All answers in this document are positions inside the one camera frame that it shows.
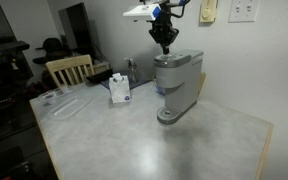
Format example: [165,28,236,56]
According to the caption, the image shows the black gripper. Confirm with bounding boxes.
[148,9,180,56]

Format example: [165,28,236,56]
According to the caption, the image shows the grey coffee maker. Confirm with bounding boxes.
[153,49,205,126]

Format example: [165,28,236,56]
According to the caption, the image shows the dark blue cloth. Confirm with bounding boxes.
[100,70,152,91]

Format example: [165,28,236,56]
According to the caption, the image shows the white tissue box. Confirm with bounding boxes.
[108,72,132,105]

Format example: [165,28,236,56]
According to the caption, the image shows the small wooden box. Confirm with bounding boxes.
[93,59,111,75]

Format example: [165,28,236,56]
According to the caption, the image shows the light wooden chair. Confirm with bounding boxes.
[45,54,95,89]

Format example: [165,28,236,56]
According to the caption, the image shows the black cap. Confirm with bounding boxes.
[34,37,66,53]

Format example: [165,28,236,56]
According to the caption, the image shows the small white cup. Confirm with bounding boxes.
[59,84,70,95]
[45,94,57,106]

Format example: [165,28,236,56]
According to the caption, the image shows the clear plastic tray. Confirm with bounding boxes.
[47,95,94,121]

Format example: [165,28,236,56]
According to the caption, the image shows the small clear plastic container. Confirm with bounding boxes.
[37,90,58,106]

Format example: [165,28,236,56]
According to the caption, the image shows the black shelf unit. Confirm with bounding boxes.
[0,35,32,134]

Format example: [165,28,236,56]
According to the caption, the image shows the black and blue cable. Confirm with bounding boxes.
[168,0,192,18]

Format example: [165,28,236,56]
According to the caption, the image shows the white camera box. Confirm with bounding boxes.
[122,3,162,22]

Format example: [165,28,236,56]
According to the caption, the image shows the beige wall dial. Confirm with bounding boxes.
[199,0,219,24]

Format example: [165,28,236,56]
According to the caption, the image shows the white light switch plate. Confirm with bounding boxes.
[227,0,260,24]

